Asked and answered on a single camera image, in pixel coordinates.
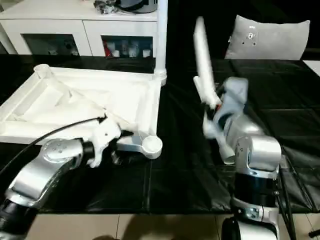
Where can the black cabinet with yellow label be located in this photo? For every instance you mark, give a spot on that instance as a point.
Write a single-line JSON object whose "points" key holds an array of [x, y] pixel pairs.
{"points": [[180, 30]]}

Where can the black gear on cabinet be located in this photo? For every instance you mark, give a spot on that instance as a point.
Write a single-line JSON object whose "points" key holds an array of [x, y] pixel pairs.
{"points": [[125, 5]]}

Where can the black table mat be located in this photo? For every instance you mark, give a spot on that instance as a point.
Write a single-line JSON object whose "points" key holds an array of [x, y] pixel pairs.
{"points": [[190, 175]]}

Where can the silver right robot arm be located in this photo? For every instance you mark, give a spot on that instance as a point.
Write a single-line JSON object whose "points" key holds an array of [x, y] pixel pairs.
{"points": [[255, 155]]}

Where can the white glass-door cabinet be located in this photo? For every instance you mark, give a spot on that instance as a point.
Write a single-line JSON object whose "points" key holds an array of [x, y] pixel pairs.
{"points": [[75, 30]]}

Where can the white plastic table top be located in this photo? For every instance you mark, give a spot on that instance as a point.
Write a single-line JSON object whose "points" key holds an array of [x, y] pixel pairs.
{"points": [[75, 100]]}

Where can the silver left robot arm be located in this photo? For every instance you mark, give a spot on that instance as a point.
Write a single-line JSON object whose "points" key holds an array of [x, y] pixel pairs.
{"points": [[45, 170]]}

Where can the white flat board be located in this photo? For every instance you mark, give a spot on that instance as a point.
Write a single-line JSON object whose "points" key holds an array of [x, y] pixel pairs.
{"points": [[312, 66]]}

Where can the grey cushion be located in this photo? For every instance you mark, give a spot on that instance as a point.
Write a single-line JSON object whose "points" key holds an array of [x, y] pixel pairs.
{"points": [[270, 40]]}

